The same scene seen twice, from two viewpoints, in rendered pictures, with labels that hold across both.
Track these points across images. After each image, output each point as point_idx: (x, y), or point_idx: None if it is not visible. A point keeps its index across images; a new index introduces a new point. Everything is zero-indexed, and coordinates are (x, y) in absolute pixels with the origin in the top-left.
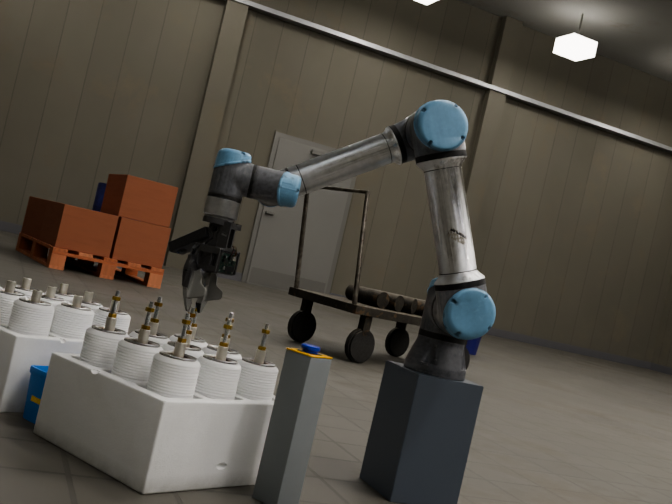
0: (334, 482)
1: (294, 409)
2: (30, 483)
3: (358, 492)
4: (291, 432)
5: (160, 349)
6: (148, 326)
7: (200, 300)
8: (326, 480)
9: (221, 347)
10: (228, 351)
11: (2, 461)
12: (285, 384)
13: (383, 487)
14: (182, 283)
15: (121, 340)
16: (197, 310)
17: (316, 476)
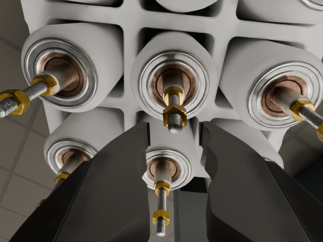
0: (292, 146)
1: (174, 225)
2: (13, 77)
3: (284, 165)
4: (173, 208)
5: (85, 109)
6: (43, 95)
7: (205, 144)
8: (291, 140)
9: (154, 187)
10: (270, 118)
11: (4, 22)
12: (177, 235)
13: (301, 180)
14: (78, 169)
15: (23, 51)
16: (199, 123)
17: (294, 131)
